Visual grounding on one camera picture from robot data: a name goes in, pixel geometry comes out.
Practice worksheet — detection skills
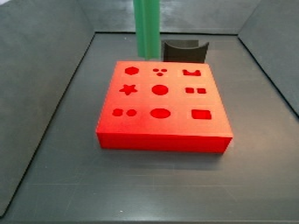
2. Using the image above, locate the green star-shaped peg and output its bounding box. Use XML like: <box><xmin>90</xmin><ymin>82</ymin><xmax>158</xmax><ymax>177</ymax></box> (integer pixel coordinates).
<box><xmin>134</xmin><ymin>0</ymin><xmax>161</xmax><ymax>60</ymax></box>

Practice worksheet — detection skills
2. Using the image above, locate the red block with shaped holes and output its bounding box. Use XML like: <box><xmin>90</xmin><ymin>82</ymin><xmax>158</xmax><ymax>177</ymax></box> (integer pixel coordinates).
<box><xmin>97</xmin><ymin>61</ymin><xmax>234</xmax><ymax>153</ymax></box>

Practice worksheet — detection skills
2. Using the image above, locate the black curved holder block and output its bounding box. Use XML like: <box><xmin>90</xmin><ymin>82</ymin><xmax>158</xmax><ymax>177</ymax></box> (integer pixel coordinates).
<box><xmin>162</xmin><ymin>39</ymin><xmax>210</xmax><ymax>63</ymax></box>

